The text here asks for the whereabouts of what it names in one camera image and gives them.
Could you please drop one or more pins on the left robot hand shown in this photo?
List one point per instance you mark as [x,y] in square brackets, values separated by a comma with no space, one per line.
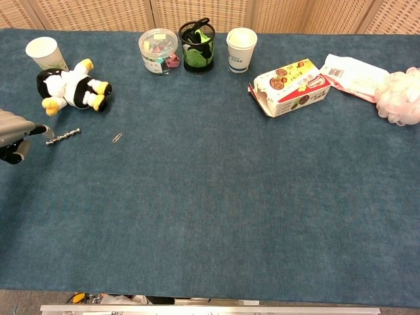
[13,131]

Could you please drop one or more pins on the small metal chain piece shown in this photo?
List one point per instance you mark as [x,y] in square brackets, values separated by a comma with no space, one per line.
[64,136]

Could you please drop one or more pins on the metal paper clip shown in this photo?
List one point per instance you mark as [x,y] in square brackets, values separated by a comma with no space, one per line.
[117,137]

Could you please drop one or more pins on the pink binder clip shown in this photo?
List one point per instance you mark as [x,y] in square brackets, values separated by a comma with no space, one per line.
[173,61]

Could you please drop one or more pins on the black white penguin plush toy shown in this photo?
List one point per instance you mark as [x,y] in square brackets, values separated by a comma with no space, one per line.
[73,87]

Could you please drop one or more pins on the white paper cup green print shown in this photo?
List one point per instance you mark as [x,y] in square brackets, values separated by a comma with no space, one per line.
[43,53]

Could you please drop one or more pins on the clear jar of binder clips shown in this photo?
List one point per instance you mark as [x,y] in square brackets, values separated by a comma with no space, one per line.
[157,50]

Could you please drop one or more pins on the black mesh pen holder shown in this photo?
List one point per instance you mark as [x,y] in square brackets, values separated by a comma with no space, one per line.
[197,52]

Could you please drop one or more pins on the blue felt table mat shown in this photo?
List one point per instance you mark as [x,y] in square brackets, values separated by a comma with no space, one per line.
[210,197]

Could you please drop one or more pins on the woven bamboo folding screen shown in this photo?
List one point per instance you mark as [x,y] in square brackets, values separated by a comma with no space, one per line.
[210,14]

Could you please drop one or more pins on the white paper cup blue print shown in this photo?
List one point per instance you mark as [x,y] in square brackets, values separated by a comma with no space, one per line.
[239,49]

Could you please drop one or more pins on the open snack carton box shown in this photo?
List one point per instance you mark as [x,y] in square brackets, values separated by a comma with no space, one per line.
[292,87]

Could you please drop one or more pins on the white red plastic packet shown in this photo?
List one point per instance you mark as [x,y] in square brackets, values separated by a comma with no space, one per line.
[352,77]

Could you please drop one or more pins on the aluminium frame rail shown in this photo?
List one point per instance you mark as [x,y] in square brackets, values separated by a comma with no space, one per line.
[210,309]

